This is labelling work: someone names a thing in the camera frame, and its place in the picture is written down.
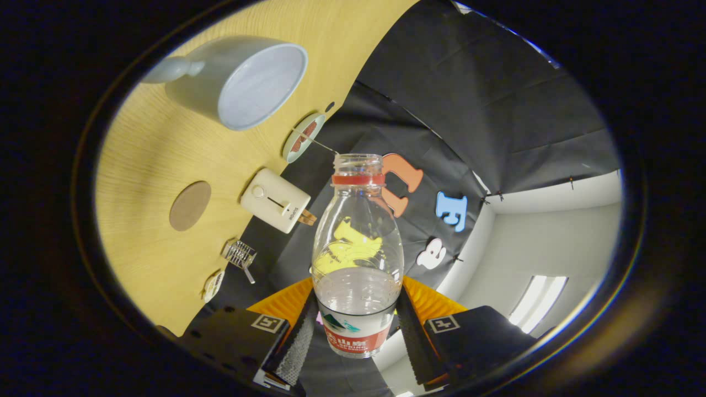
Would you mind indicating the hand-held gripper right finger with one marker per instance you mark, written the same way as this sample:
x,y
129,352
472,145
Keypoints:
x,y
417,342

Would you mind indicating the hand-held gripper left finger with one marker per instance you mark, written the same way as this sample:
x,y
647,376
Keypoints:
x,y
295,347

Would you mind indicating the clear plastic juice bottle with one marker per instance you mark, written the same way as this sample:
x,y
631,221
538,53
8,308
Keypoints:
x,y
358,309

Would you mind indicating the round brown coaster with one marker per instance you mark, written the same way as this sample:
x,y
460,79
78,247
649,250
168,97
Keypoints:
x,y
190,206

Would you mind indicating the white ceramic cup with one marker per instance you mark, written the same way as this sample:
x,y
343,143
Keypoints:
x,y
220,88

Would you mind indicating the white divided seasoning tray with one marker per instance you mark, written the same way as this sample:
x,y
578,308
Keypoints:
x,y
213,285

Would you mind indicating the brown bread slice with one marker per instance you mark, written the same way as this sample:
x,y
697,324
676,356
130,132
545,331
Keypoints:
x,y
307,218

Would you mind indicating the white toaster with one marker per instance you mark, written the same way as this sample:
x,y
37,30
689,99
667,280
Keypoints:
x,y
273,198

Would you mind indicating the pale green plate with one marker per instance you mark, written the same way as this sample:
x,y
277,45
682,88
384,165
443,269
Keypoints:
x,y
291,153

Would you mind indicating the reddish brown food piece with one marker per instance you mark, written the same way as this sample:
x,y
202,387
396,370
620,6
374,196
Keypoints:
x,y
310,129
299,144

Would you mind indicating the wooden table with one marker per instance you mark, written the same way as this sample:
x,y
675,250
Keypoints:
x,y
165,149

